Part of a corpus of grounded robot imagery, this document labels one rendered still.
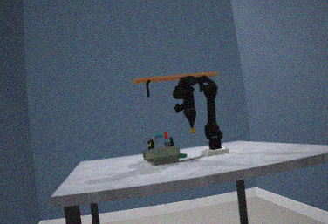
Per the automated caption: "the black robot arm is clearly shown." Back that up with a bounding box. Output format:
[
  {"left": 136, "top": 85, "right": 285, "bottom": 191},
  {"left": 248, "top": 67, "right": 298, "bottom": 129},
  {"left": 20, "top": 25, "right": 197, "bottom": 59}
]
[{"left": 173, "top": 76, "right": 222, "bottom": 150}]

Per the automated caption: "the green tray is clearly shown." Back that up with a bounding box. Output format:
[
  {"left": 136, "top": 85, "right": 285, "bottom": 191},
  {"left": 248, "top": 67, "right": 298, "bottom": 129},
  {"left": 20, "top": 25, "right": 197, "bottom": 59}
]
[{"left": 178, "top": 153, "right": 187, "bottom": 158}]

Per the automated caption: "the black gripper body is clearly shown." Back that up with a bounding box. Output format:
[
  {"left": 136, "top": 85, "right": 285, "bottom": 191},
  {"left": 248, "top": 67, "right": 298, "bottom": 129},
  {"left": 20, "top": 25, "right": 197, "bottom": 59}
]
[{"left": 183, "top": 98, "right": 196, "bottom": 115}]

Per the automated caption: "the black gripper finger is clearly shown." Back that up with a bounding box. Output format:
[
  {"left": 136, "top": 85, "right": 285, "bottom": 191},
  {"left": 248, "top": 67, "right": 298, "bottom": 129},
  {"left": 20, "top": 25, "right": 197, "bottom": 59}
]
[{"left": 185, "top": 114, "right": 196, "bottom": 128}]

